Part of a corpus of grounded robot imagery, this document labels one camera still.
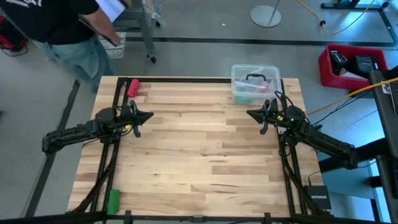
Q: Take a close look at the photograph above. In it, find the red plastic crate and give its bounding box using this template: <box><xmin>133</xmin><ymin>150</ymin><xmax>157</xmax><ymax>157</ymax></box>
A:
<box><xmin>318</xmin><ymin>42</ymin><xmax>389</xmax><ymax>91</ymax></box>

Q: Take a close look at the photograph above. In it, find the black aluminium rig frame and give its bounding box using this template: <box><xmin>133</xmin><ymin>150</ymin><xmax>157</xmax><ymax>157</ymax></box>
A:
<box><xmin>67</xmin><ymin>77</ymin><xmax>335</xmax><ymax>220</ymax></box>

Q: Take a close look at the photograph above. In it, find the person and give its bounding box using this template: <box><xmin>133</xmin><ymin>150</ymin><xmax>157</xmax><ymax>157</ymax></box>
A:
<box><xmin>0</xmin><ymin>0</ymin><xmax>122</xmax><ymax>94</ymax></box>

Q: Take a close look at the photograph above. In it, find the red bandage roll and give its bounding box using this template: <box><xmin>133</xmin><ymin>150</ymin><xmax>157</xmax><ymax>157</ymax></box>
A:
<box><xmin>127</xmin><ymin>78</ymin><xmax>140</xmax><ymax>98</ymax></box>

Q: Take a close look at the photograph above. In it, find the long green elastic bandage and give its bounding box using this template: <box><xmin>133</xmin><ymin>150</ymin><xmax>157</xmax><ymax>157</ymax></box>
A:
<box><xmin>233</xmin><ymin>94</ymin><xmax>250</xmax><ymax>105</ymax></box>

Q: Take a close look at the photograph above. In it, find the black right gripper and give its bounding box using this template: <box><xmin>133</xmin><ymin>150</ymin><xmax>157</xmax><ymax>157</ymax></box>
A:
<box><xmin>246</xmin><ymin>98</ymin><xmax>282</xmax><ymax>136</ymax></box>

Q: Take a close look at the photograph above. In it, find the white sheet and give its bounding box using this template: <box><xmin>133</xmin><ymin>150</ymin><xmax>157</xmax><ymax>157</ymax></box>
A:
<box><xmin>95</xmin><ymin>0</ymin><xmax>127</xmax><ymax>23</ymax></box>

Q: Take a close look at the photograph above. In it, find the clear plastic storage bin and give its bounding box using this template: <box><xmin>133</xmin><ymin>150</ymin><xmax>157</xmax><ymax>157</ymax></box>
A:
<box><xmin>231</xmin><ymin>63</ymin><xmax>282</xmax><ymax>106</ymax></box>

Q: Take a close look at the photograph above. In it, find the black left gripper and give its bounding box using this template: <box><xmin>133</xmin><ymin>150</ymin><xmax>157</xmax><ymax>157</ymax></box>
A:
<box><xmin>119</xmin><ymin>100</ymin><xmax>155</xmax><ymax>138</ymax></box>

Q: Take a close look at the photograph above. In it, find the black cable with yellow tag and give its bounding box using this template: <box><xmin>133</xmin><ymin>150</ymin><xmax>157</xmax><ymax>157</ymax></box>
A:
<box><xmin>82</xmin><ymin>107</ymin><xmax>134</xmax><ymax>147</ymax></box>
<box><xmin>274</xmin><ymin>90</ymin><xmax>301</xmax><ymax>125</ymax></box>

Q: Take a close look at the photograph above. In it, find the small green bandage roll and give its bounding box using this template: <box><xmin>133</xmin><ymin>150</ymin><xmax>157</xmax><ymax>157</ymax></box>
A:
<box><xmin>106</xmin><ymin>189</ymin><xmax>121</xmax><ymax>215</ymax></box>

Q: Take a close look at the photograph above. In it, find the wooden workbench in background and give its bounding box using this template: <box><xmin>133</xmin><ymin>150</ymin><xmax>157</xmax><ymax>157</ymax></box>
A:
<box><xmin>111</xmin><ymin>0</ymin><xmax>162</xmax><ymax>65</ymax></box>

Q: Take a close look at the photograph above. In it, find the black table base frame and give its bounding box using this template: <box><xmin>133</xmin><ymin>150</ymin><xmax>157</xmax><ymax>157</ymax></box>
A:
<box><xmin>320</xmin><ymin>0</ymin><xmax>398</xmax><ymax>47</ymax></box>

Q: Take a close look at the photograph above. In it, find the black Netgear network switch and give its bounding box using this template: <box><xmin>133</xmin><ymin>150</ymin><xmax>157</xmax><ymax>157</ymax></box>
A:
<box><xmin>303</xmin><ymin>185</ymin><xmax>332</xmax><ymax>211</ymax></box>

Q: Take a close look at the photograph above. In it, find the clear bin lid black handle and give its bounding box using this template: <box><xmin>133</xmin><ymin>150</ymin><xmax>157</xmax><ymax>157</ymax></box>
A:
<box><xmin>231</xmin><ymin>63</ymin><xmax>280</xmax><ymax>83</ymax></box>

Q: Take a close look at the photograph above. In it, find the yellow hanging cable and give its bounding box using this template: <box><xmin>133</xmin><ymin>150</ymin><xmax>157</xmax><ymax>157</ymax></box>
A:
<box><xmin>307</xmin><ymin>77</ymin><xmax>398</xmax><ymax>116</ymax></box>

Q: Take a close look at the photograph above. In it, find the yellow floor extension cable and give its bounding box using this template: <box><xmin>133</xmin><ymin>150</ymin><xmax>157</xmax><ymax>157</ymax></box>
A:
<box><xmin>298</xmin><ymin>0</ymin><xmax>377</xmax><ymax>35</ymax></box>

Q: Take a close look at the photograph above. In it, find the grey round stand base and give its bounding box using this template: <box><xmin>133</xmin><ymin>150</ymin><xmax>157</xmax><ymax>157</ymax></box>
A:
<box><xmin>249</xmin><ymin>4</ymin><xmax>282</xmax><ymax>28</ymax></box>

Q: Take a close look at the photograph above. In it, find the red bag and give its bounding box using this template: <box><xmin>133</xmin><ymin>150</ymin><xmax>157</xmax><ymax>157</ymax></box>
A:
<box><xmin>0</xmin><ymin>15</ymin><xmax>29</xmax><ymax>52</ymax></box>

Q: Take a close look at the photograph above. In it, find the clear plastic floor bag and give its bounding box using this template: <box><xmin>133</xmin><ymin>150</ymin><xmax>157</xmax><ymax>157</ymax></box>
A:
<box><xmin>99</xmin><ymin>30</ymin><xmax>127</xmax><ymax>59</ymax></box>

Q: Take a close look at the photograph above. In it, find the black device in crate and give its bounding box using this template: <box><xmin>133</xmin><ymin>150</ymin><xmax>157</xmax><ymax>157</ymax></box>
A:
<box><xmin>329</xmin><ymin>49</ymin><xmax>348</xmax><ymax>73</ymax></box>
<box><xmin>353</xmin><ymin>55</ymin><xmax>379</xmax><ymax>74</ymax></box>

